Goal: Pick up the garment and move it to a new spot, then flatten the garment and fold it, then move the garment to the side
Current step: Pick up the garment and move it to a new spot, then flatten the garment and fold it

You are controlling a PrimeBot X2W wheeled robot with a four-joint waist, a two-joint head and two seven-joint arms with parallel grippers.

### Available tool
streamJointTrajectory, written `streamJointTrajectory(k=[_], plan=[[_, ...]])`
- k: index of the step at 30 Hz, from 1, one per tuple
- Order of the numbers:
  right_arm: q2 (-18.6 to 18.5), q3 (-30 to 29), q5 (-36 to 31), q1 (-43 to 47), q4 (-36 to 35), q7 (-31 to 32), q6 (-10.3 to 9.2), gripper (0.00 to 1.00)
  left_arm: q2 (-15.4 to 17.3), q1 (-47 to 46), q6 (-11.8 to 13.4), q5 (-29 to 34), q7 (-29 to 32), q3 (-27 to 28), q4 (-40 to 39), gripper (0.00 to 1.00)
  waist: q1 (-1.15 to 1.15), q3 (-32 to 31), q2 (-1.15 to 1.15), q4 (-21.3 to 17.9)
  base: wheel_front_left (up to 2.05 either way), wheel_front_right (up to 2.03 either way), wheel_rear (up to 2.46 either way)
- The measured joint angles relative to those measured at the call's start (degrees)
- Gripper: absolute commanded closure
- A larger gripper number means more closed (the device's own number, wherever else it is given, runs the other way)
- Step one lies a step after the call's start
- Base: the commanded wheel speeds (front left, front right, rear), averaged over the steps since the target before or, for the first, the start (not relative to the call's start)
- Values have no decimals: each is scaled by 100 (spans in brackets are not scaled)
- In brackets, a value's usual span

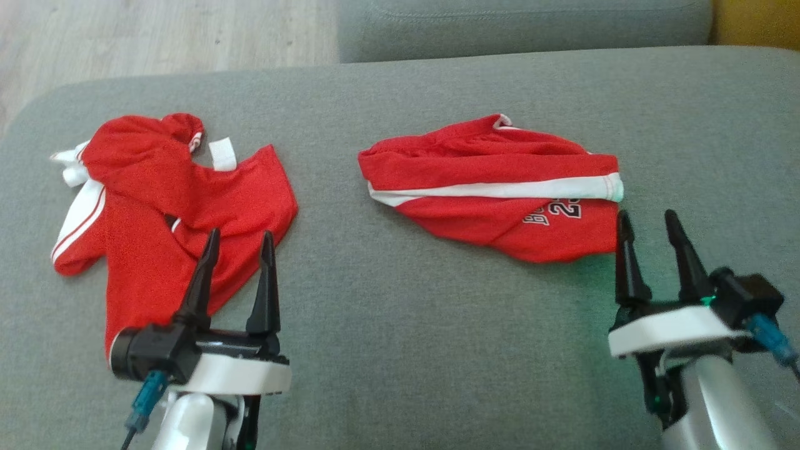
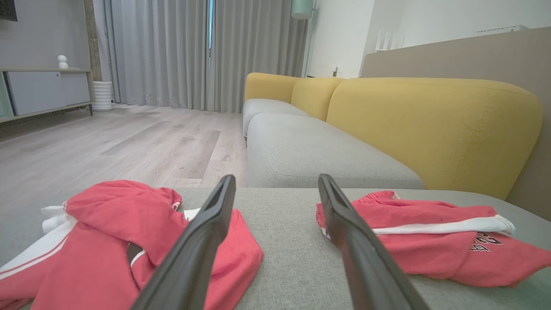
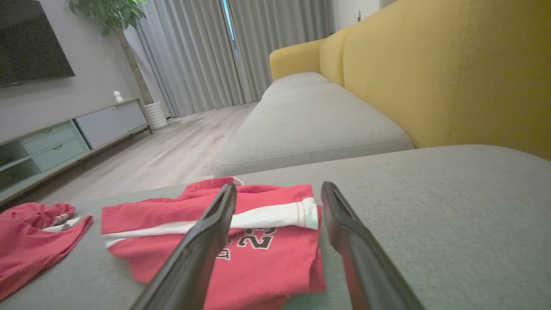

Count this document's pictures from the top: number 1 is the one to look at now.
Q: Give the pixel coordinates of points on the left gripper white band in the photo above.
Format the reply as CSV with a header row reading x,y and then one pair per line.
x,y
231,374

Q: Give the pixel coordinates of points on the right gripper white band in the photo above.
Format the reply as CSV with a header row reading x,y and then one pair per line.
x,y
675,330

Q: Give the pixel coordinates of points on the red jersey white sleeves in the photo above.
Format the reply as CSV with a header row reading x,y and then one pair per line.
x,y
156,200

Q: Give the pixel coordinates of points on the red shorts white stripe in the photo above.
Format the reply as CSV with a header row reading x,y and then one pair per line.
x,y
487,162

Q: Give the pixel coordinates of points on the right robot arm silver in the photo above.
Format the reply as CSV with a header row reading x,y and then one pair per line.
x,y
712,406

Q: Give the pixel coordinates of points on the large yellow sofa back cushion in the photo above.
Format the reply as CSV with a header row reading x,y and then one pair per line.
x,y
759,22

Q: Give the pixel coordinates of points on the large grey sofa seat cushion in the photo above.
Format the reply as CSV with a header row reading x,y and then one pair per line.
x,y
519,28

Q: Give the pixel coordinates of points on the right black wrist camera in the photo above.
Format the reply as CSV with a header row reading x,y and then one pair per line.
x,y
747,294

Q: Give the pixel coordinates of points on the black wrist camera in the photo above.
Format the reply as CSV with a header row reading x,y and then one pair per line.
x,y
747,294
153,353

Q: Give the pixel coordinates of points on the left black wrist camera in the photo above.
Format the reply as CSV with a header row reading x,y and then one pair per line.
x,y
153,353

